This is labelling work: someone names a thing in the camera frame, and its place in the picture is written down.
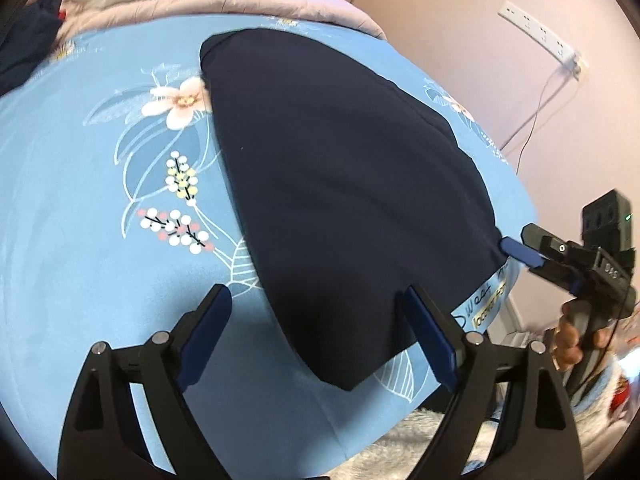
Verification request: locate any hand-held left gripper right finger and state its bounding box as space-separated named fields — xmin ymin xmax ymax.
xmin=402 ymin=284 xmax=587 ymax=480

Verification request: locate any person's right hand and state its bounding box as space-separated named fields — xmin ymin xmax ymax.
xmin=542 ymin=300 xmax=610 ymax=372

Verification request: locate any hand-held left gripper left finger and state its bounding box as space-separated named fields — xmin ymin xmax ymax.
xmin=57 ymin=283 xmax=234 ymax=480

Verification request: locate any thin dark cable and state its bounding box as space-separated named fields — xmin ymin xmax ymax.
xmin=515 ymin=67 xmax=566 ymax=173

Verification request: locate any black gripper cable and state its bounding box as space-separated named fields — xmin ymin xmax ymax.
xmin=575 ymin=297 xmax=638 ymax=403

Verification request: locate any person's right forearm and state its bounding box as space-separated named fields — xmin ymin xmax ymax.
xmin=562 ymin=345 xmax=640 ymax=466

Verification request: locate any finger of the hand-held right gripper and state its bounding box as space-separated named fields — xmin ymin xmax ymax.
xmin=520 ymin=223 xmax=572 ymax=262
xmin=499 ymin=236 xmax=547 ymax=269

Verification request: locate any pink quilt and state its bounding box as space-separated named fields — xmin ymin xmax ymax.
xmin=54 ymin=0 xmax=390 ymax=47

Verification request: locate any white power strip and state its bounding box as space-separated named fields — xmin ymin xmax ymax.
xmin=497 ymin=0 xmax=591 ymax=82

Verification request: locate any blue floral bed sheet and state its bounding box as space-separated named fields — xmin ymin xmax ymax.
xmin=0 ymin=14 xmax=535 ymax=480

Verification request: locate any navy and red garment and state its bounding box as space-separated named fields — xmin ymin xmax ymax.
xmin=0 ymin=0 xmax=67 ymax=100

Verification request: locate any navy blue garment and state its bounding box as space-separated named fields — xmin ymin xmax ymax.
xmin=199 ymin=27 xmax=511 ymax=392

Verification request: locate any white fluffy rug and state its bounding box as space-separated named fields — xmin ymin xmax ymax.
xmin=320 ymin=404 xmax=508 ymax=480

